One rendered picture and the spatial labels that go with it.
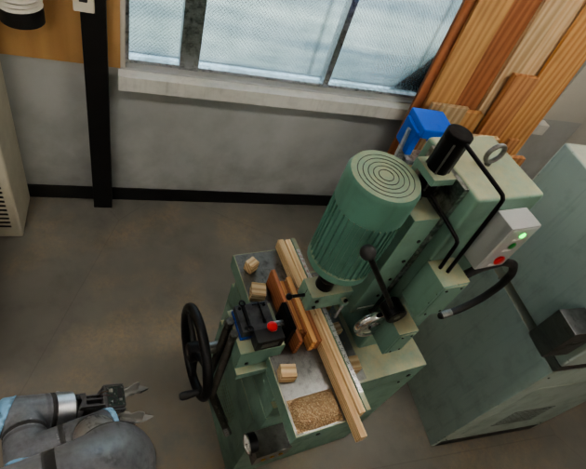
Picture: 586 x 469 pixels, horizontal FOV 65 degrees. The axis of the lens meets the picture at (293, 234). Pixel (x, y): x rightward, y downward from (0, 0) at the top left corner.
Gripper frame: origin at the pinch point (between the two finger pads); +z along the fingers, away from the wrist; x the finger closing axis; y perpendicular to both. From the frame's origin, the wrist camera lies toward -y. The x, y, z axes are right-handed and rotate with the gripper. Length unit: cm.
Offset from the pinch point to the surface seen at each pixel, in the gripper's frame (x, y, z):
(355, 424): -27, 36, 38
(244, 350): -0.5, 30.2, 15.3
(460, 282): -10, 79, 48
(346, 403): -21, 36, 38
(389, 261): 2, 70, 37
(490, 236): -5, 91, 48
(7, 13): 136, 29, -39
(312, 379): -10.9, 31.0, 34.8
